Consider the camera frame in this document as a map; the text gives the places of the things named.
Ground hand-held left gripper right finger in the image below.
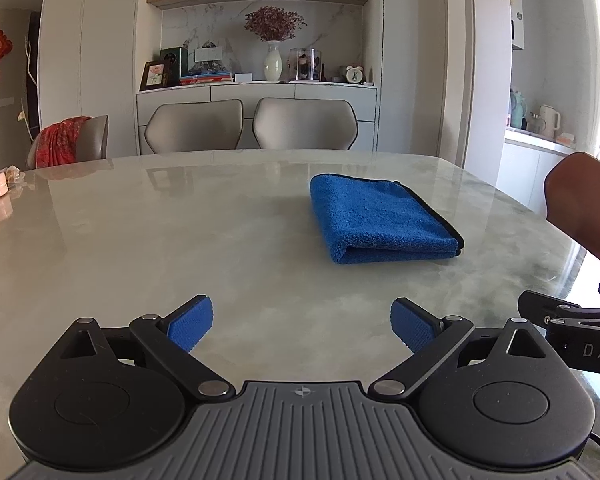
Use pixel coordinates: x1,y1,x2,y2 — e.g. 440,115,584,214
367,297,548,402

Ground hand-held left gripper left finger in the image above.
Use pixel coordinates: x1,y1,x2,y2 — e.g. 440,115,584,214
57,294,236,402

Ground grey and blue towel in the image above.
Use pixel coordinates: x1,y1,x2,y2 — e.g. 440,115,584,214
309,173,465,266

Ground brown leather chair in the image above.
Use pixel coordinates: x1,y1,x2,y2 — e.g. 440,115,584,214
544,151,600,278

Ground white counter cabinet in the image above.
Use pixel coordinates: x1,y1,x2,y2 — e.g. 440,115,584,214
497,127,588,221

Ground white kettle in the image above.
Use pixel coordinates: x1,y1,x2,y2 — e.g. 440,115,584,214
539,105,562,141

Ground beige dining chair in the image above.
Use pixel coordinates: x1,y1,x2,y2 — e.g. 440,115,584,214
144,98,245,155
252,97,358,152

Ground mint thermos bottle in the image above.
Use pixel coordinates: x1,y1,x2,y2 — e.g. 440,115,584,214
510,90,528,130

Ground beige chair with red cloth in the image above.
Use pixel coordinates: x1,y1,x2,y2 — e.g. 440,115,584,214
77,115,110,161

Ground red patterned cloth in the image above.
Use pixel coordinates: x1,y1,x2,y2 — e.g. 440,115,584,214
35,116,93,169

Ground stack of books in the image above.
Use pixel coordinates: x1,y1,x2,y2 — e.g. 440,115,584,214
179,72,233,86

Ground white sideboard cabinet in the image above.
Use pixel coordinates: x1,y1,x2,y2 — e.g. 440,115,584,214
136,80,379,156

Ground green box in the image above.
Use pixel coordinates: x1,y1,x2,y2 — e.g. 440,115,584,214
160,46,189,87

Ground white vase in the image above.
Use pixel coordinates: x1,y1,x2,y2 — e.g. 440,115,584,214
264,40,284,82

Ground glass display case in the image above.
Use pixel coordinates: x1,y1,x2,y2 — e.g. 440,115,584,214
288,48,322,82

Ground white branch decoration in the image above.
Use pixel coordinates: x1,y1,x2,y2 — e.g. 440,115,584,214
20,37,41,143

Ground dried purple flowers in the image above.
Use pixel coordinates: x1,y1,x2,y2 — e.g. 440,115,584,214
244,6,308,43

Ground dark picture frame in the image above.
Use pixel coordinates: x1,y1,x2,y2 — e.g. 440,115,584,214
139,60,171,92

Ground white wall appliance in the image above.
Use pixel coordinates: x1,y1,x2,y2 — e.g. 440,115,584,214
508,0,526,51

